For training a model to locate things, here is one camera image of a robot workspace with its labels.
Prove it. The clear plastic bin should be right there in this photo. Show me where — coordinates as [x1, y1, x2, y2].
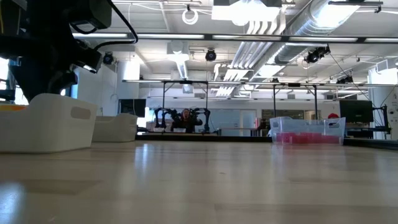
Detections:
[269, 116, 346, 146]

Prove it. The white plastic bin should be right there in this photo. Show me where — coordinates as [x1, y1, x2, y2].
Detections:
[0, 93, 99, 154]

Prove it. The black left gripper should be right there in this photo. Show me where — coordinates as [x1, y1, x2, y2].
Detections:
[9, 58, 79, 101]

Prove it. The red toy brick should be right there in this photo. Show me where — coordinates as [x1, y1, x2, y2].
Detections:
[275, 132, 298, 145]
[297, 132, 320, 145]
[318, 133, 340, 145]

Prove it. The grey plastic bin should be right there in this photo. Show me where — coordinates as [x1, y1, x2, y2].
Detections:
[91, 113, 139, 143]

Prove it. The black computer monitor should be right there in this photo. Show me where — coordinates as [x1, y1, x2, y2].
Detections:
[339, 99, 374, 124]
[119, 98, 147, 118]

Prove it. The black background rig frame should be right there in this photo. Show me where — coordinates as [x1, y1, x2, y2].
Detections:
[161, 80, 318, 134]

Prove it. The black overhead rig beam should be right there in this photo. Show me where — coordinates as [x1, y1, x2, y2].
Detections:
[72, 32, 398, 44]

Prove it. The silver ventilation duct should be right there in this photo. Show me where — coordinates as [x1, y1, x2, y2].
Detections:
[273, 0, 361, 65]

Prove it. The white coiled cable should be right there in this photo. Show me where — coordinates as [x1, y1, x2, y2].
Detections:
[182, 8, 200, 26]

